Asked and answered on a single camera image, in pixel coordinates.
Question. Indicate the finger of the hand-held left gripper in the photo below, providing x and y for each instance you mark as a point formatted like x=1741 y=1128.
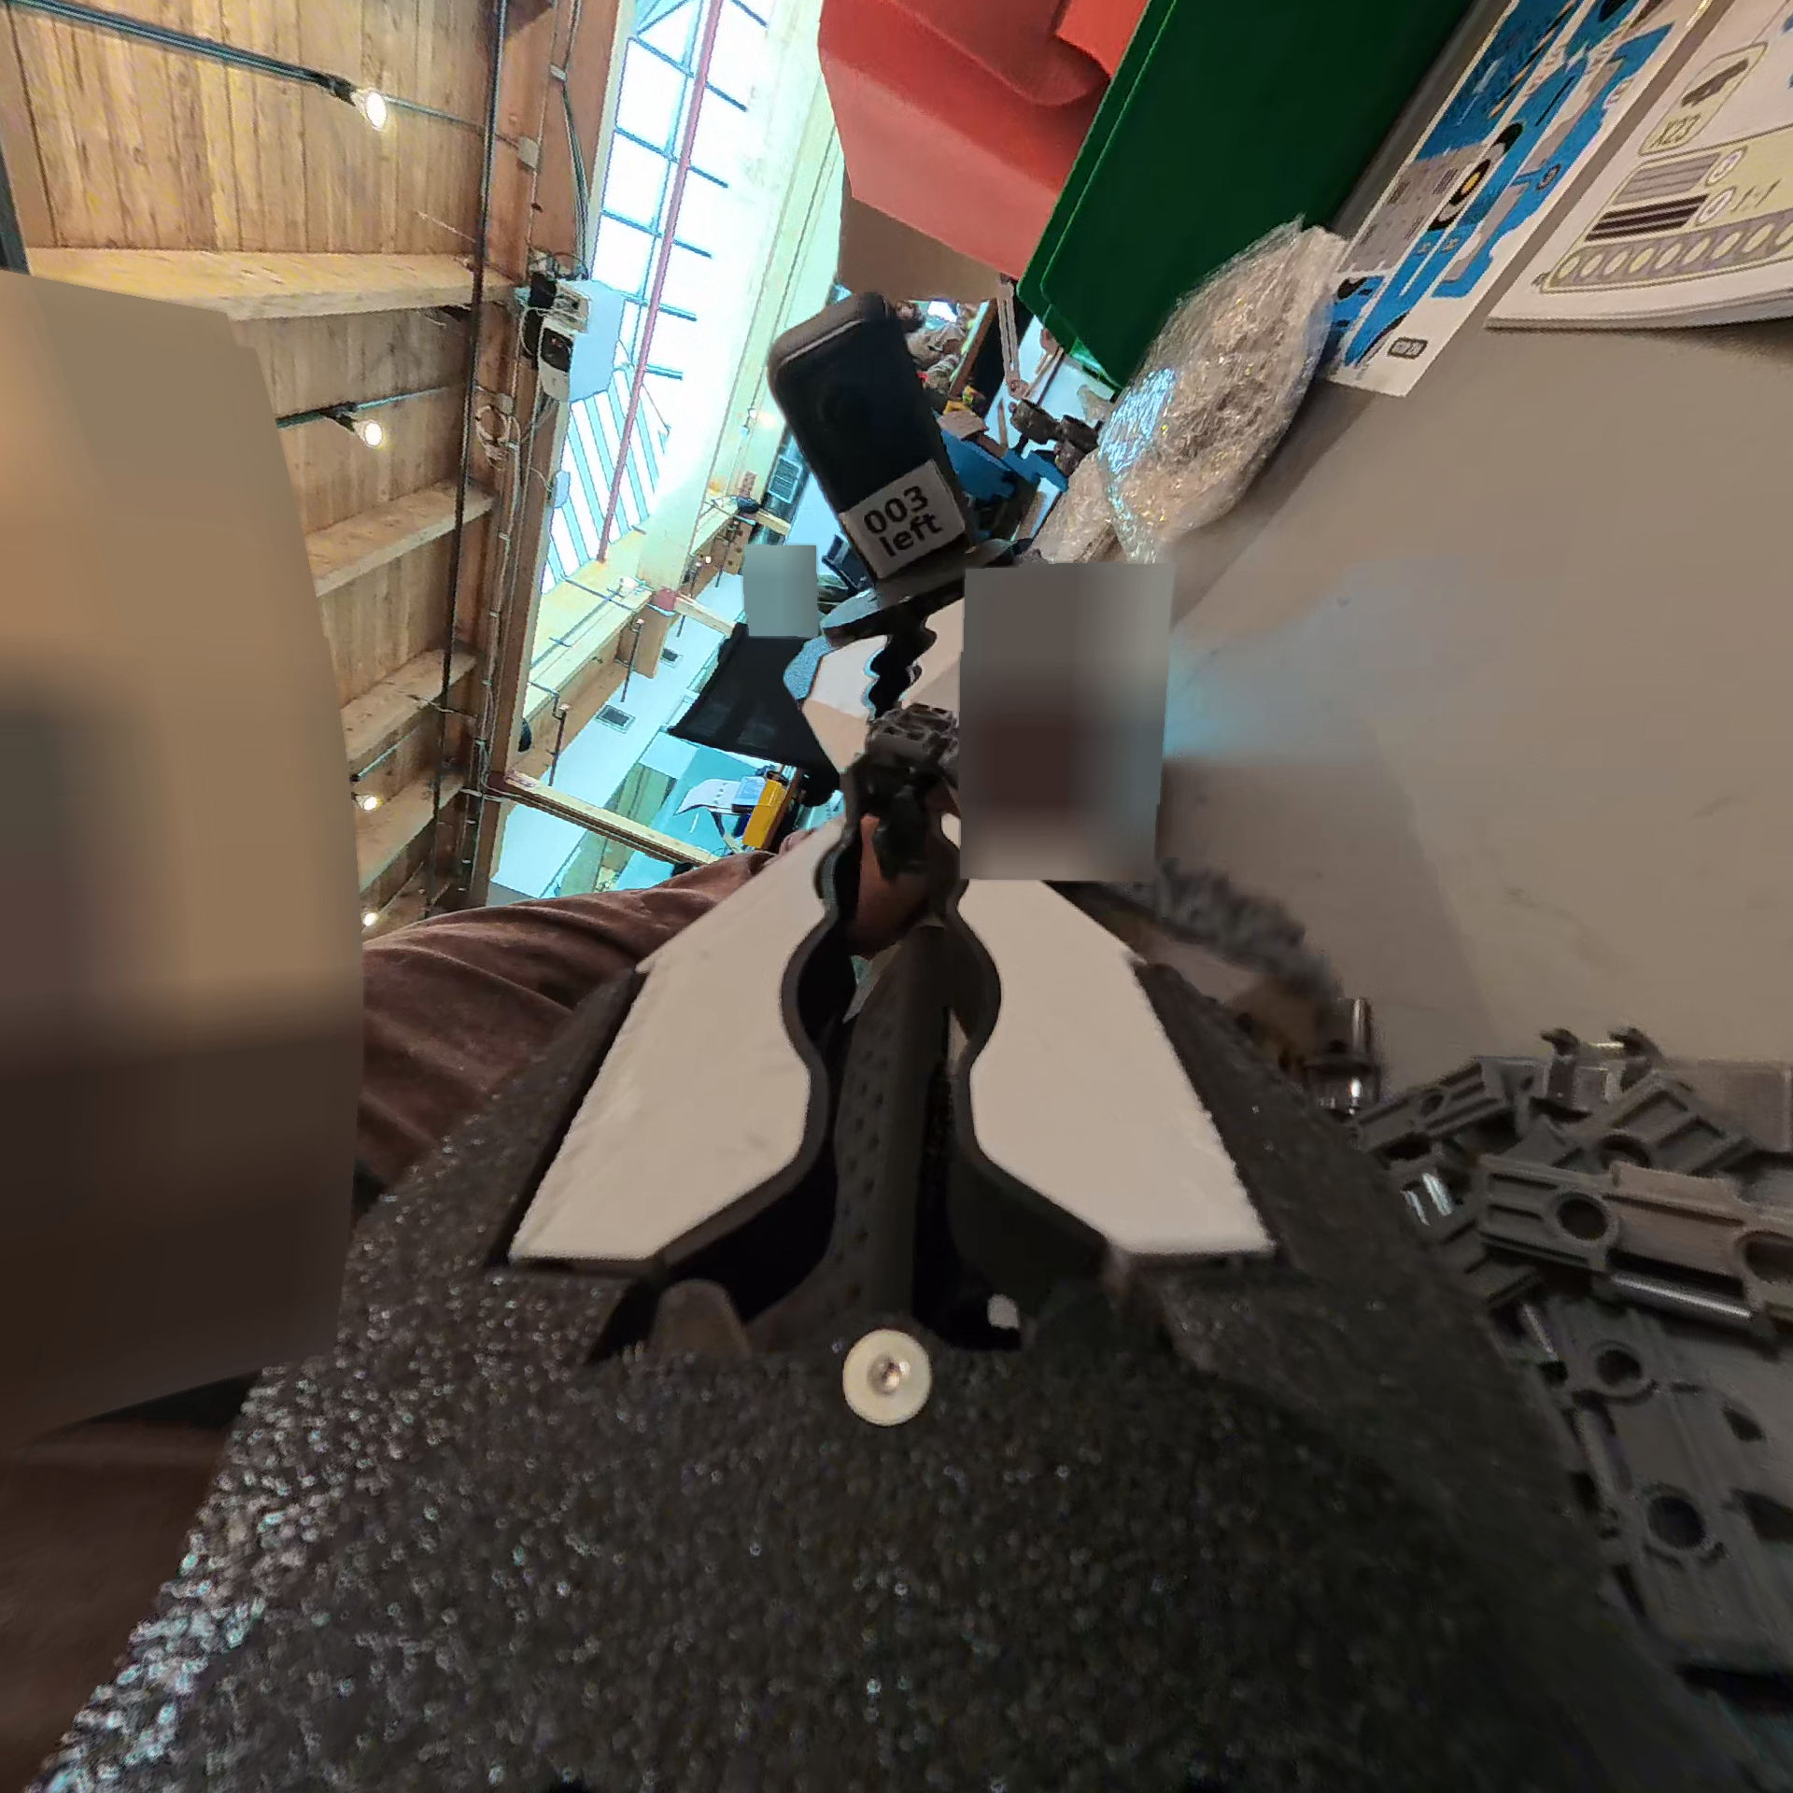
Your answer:
x=842 y=695

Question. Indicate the grey desk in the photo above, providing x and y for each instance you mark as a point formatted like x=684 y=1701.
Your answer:
x=1471 y=729

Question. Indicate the person's left hand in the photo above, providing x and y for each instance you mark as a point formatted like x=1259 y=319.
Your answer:
x=881 y=897

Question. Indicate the ceiling lamp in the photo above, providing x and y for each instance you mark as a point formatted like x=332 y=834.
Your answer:
x=374 y=109
x=370 y=431

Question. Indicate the person's left forearm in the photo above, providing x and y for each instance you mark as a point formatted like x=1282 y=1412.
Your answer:
x=805 y=846

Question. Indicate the black office chair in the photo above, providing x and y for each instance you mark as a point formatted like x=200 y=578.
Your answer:
x=751 y=708

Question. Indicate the building instruction booklet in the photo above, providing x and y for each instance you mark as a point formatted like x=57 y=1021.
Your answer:
x=1669 y=197

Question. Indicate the crumpled clear plastic bag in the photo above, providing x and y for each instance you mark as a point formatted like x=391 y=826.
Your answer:
x=1205 y=407

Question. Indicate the blue sticker sheet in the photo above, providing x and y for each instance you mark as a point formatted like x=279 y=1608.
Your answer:
x=1485 y=181

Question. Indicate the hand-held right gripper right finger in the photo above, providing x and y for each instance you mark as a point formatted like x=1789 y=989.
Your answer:
x=1107 y=1106

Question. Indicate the orange paper bag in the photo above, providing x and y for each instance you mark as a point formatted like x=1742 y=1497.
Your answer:
x=968 y=112

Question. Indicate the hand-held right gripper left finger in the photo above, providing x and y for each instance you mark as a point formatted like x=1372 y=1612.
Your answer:
x=674 y=1106

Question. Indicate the pile of grey track pieces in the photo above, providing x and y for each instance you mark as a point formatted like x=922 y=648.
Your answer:
x=1610 y=1331

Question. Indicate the green plastic bin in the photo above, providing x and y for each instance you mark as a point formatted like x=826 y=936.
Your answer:
x=1205 y=154

